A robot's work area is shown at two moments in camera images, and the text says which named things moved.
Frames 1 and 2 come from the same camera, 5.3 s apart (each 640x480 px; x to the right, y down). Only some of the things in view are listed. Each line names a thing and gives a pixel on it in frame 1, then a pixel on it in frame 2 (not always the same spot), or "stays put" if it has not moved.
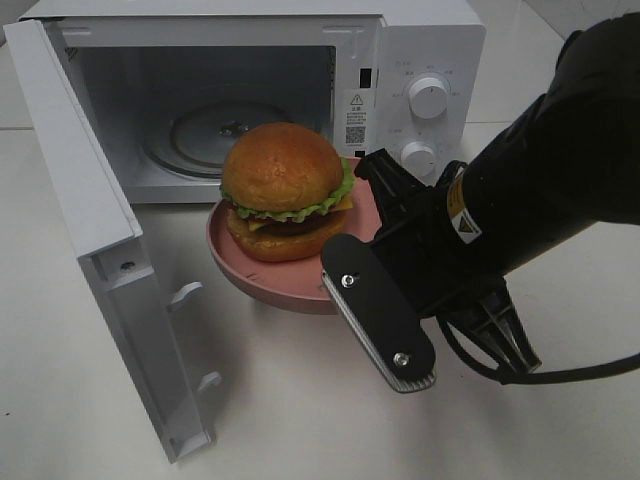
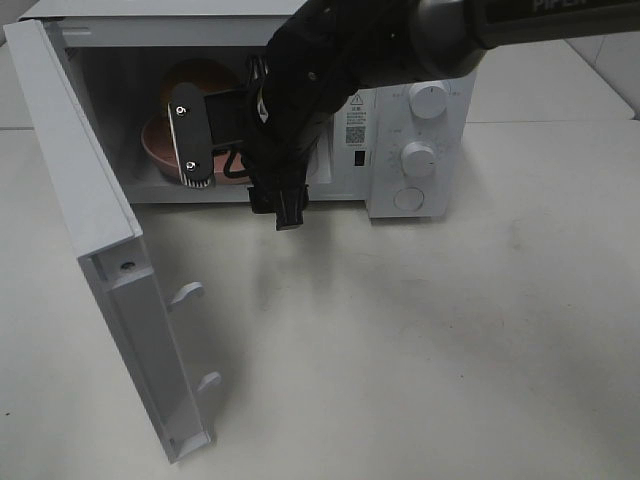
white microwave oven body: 166,88 stays put
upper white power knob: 428,98 stays put
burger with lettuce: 287,190 to 211,76
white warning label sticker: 356,119 stays put
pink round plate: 296,284 to 159,146
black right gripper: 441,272 to 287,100
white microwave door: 107,236 stays put
